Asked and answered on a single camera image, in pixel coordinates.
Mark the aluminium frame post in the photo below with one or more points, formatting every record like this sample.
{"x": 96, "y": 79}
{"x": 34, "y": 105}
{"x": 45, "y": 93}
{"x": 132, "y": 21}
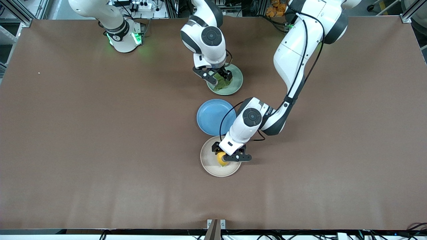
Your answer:
{"x": 20, "y": 13}
{"x": 413, "y": 11}

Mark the light green plate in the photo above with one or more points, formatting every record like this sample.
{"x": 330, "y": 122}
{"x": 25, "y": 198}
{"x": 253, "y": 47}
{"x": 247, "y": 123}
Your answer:
{"x": 235, "y": 83}

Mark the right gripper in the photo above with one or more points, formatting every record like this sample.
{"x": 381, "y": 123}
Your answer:
{"x": 222, "y": 71}

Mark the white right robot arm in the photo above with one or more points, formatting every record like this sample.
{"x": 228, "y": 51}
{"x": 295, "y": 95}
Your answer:
{"x": 217, "y": 53}

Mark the yellow lemon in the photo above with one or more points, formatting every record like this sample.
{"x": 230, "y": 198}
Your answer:
{"x": 222, "y": 161}

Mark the green lettuce leaf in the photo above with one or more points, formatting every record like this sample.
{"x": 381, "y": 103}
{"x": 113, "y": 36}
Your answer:
{"x": 220, "y": 87}

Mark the beige plate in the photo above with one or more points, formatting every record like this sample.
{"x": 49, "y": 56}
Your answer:
{"x": 208, "y": 163}

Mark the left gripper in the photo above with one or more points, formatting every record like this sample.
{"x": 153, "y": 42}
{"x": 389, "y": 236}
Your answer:
{"x": 217, "y": 147}

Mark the blue plate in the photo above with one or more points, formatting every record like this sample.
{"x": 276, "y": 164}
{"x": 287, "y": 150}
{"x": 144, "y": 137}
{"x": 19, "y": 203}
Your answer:
{"x": 208, "y": 116}

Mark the metal table edge bracket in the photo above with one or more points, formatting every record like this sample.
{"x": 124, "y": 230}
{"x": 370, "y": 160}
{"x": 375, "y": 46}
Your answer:
{"x": 216, "y": 230}

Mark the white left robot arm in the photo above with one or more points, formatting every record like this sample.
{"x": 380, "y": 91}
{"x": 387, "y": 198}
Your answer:
{"x": 290, "y": 56}

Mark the bag of orange items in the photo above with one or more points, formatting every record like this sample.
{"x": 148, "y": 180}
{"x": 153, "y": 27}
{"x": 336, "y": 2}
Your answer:
{"x": 276, "y": 9}

